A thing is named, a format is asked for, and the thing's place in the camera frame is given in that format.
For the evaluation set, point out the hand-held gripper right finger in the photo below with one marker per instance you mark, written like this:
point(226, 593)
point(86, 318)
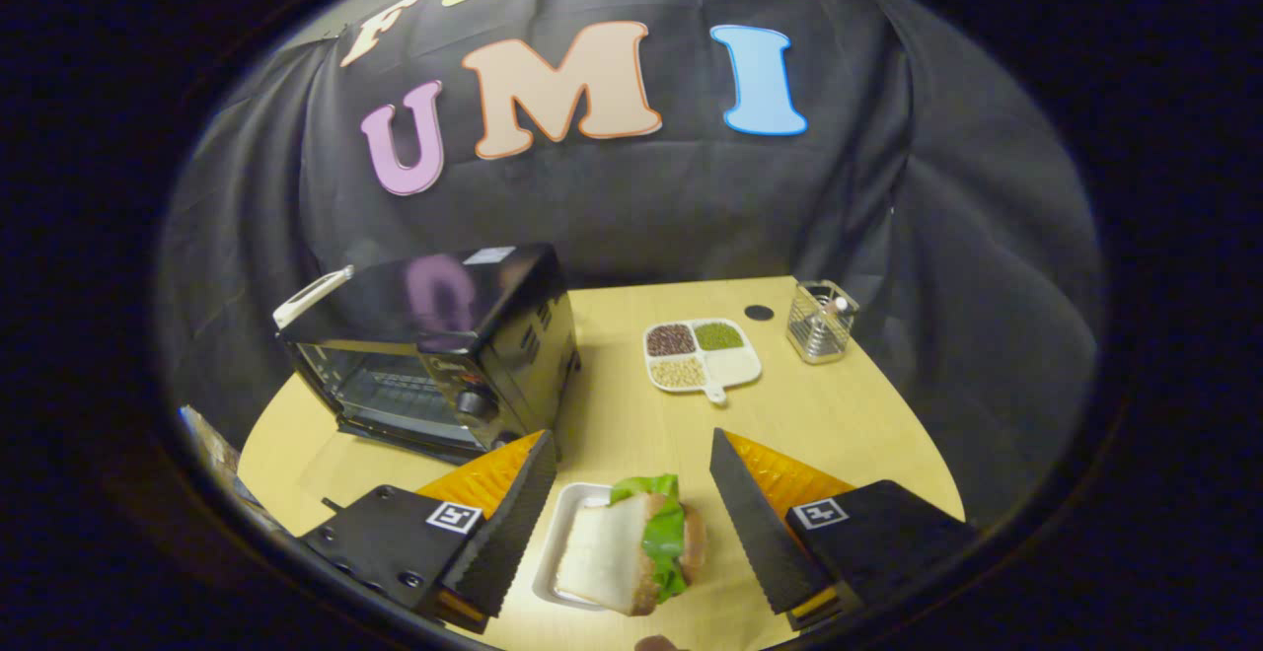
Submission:
point(760, 533)

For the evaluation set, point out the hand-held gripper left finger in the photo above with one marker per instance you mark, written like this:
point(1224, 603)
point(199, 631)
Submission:
point(508, 533)

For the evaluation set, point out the lettuce sandwich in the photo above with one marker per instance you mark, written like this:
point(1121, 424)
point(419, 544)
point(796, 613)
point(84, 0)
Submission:
point(607, 552)

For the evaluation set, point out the black toaster oven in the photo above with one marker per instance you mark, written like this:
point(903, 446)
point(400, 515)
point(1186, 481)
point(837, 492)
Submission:
point(474, 316)

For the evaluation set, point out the white rectangular tray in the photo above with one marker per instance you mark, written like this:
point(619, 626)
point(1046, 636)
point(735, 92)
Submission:
point(582, 498)

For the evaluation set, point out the white divided grain dish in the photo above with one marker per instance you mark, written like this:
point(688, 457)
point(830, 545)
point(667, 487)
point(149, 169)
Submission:
point(725, 365)

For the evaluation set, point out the metal mesh holder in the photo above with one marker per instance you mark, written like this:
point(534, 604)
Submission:
point(819, 335)

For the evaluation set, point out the pale stick in holder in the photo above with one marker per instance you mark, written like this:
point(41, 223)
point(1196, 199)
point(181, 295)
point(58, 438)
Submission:
point(842, 305)

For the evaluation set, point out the white slotted plastic object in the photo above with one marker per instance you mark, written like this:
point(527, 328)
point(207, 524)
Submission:
point(286, 314)

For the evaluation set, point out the crumpled plastic bag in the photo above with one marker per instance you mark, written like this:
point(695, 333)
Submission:
point(207, 444)

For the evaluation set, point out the black backdrop cloth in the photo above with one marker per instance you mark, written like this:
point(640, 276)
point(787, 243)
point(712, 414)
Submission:
point(691, 197)

